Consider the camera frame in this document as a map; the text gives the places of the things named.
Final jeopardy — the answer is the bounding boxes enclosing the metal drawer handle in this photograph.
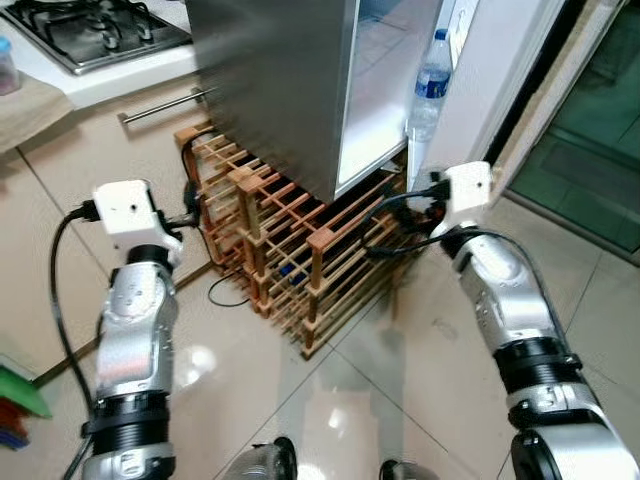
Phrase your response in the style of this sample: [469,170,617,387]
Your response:
[119,87,217,126]

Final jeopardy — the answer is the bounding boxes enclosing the steel gas stove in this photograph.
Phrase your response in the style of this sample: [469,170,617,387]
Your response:
[0,0,193,76]

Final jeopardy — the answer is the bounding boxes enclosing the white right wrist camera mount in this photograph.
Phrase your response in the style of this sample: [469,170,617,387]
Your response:
[430,162,494,241]

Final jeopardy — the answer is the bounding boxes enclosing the clear water bottle blue label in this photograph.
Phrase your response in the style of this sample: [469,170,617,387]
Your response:
[408,28,454,143]

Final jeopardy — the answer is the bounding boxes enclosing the black cable on rack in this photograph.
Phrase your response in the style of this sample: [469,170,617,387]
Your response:
[179,132,201,241]

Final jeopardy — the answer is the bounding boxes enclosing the beige kitchen cabinet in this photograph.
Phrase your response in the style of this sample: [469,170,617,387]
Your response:
[0,45,216,386]

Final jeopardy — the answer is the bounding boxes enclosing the beige counter mat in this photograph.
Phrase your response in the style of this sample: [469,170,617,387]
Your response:
[0,75,74,153]

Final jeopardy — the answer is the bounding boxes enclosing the robot right leg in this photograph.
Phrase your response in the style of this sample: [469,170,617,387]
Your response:
[380,459,441,480]

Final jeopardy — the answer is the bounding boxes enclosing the thin black floor cable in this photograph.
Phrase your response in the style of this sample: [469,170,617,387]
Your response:
[207,268,253,308]

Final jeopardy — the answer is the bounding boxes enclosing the clear container blue lid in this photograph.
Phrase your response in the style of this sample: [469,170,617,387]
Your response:
[0,37,21,97]

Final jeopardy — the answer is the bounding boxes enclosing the beige door frame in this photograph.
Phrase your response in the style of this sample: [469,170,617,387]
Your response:
[488,0,629,193]

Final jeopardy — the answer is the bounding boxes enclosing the silver fridge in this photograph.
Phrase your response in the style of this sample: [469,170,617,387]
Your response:
[185,0,446,201]

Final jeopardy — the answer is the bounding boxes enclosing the wooden wine rack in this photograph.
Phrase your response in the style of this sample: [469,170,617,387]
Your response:
[175,122,433,359]

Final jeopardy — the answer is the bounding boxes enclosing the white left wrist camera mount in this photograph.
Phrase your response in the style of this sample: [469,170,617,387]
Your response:
[92,180,185,266]

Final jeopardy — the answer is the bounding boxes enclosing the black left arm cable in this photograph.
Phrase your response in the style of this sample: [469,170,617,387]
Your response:
[50,200,103,480]

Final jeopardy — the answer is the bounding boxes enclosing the green glass door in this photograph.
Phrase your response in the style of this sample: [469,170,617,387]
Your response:
[505,0,640,253]

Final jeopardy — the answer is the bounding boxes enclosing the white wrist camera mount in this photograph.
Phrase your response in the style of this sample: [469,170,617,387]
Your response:
[92,180,185,266]
[430,162,494,241]

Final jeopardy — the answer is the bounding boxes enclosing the coloured storage bins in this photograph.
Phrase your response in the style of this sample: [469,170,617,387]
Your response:
[0,362,51,451]

